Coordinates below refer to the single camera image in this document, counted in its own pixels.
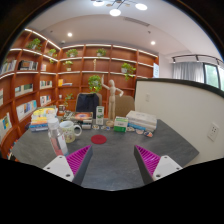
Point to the stack of colourful books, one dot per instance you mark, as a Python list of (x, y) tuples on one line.
[(40, 120)]

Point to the white wall socket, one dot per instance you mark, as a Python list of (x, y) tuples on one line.
[(213, 132)]

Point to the white wall switch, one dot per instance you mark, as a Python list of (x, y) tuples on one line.
[(147, 97)]

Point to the clear plastic drink bottle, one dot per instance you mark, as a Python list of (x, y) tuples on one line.
[(58, 137)]

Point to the black track light rail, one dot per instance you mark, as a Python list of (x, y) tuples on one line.
[(196, 56)]

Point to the yellow striped ceramic mug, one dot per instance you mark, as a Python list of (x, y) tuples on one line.
[(68, 131)]

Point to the stack of white boxes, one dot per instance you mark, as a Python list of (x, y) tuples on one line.
[(141, 119)]

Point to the flat round red coaster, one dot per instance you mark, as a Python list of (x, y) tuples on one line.
[(99, 139)]

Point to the recessed ceiling spotlight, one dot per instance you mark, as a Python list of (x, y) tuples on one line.
[(152, 42), (69, 34)]

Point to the tan chair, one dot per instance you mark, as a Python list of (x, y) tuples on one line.
[(126, 106)]

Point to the branched ceiling lamp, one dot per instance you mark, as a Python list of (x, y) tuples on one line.
[(115, 12)]

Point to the wooden artist mannequin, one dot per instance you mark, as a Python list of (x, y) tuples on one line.
[(112, 100)]

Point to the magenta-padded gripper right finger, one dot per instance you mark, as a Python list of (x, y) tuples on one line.
[(166, 166)]

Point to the dark book with orange cover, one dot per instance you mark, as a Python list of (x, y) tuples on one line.
[(81, 116)]

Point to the wooden shelf unit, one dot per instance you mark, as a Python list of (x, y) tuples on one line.
[(100, 68)]

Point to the grey curtain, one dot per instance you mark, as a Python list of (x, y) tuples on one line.
[(188, 72)]

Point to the window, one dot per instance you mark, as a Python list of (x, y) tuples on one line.
[(212, 75)]

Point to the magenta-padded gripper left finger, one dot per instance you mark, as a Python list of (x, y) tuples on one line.
[(59, 166)]

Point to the small green white box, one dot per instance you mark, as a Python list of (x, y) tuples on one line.
[(120, 124)]

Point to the tall green white carton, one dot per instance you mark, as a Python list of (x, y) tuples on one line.
[(100, 116)]

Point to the chair with dark jacket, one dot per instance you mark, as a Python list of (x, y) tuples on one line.
[(87, 102)]

